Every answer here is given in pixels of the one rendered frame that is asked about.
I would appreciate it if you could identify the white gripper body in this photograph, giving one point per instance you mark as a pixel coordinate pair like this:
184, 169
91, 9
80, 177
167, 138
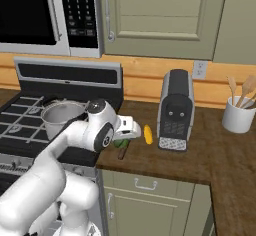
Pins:
135, 128

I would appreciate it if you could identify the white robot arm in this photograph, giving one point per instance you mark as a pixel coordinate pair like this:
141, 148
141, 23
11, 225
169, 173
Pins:
46, 176

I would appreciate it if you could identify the yellow corn cob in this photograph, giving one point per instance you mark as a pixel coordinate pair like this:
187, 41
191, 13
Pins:
148, 134

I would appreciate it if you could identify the silver metal pot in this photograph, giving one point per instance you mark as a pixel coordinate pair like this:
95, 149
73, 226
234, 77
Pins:
58, 118

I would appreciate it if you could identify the white utensil pot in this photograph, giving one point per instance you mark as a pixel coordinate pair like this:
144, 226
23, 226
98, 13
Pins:
237, 116

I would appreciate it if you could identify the black silver coffee machine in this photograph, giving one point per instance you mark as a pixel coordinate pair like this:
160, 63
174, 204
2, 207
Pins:
176, 110

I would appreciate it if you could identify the green drawer front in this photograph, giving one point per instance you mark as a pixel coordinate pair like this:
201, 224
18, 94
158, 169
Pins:
173, 186

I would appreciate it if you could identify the black silver stove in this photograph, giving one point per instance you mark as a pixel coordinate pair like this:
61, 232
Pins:
66, 76

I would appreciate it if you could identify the green base cupboard door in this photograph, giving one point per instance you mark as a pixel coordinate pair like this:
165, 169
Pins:
146, 216

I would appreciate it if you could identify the small wooden spoon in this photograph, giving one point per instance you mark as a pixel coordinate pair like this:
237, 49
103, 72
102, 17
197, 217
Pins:
232, 86

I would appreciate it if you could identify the large wooden spoon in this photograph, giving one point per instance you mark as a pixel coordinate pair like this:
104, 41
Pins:
247, 88

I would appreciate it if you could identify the silver black microwave oven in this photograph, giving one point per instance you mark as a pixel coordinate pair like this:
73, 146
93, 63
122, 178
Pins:
30, 13

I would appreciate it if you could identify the white wall socket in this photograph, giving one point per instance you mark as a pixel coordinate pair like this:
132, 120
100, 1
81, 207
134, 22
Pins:
200, 69

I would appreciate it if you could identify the green wall cupboard door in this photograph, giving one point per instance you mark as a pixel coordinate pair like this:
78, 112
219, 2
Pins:
160, 16

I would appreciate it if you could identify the plain green wall cupboard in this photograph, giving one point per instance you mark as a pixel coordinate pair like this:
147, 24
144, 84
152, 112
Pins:
236, 20

